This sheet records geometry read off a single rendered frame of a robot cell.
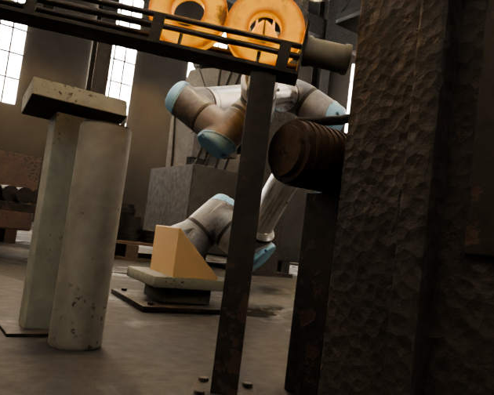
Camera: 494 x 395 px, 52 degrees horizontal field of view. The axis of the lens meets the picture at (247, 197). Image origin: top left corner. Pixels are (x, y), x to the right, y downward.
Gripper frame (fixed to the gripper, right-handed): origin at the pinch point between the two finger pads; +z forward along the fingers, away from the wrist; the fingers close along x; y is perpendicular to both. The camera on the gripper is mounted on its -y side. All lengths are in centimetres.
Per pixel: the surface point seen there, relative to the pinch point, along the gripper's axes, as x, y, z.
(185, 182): -57, 93, -301
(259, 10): -1.3, 1.0, 3.8
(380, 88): 18.4, -25.6, 20.4
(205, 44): -10.8, -6.4, 1.2
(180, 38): -15.7, -6.1, 1.6
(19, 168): -196, 89, -307
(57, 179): -47, -23, -36
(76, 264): -35, -45, -30
